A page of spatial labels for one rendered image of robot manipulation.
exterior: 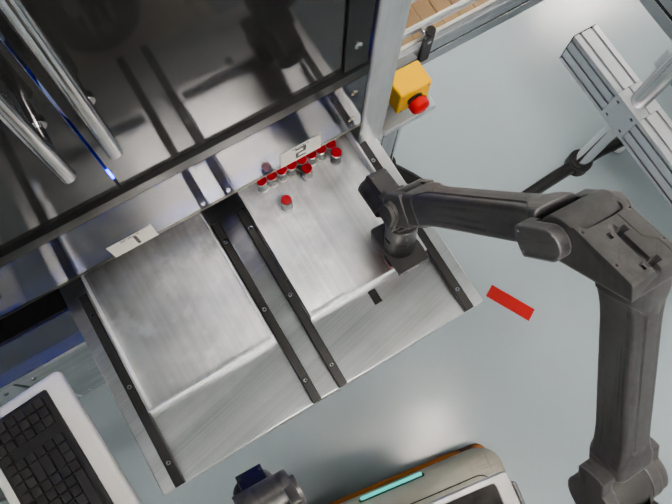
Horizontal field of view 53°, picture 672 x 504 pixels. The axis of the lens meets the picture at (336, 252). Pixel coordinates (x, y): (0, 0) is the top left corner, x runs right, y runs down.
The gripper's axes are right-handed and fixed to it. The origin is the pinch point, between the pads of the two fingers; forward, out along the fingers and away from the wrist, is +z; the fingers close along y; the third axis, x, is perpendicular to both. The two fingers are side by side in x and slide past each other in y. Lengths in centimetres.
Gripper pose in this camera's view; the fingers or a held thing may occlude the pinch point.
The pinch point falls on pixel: (397, 261)
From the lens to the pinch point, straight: 131.8
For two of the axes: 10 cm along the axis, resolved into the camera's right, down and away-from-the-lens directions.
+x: -8.6, 4.8, -1.6
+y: -5.0, -7.9, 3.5
